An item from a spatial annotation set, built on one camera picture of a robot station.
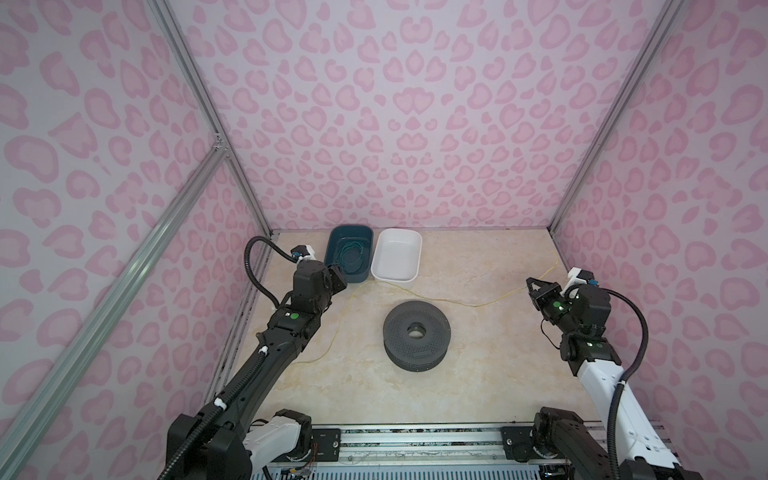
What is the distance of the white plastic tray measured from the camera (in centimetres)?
105

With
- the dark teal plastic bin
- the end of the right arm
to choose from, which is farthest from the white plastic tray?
the end of the right arm

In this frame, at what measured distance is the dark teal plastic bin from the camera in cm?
108

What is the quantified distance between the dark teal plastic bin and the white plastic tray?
0.04 metres

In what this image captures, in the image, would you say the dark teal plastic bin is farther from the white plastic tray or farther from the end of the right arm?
the end of the right arm
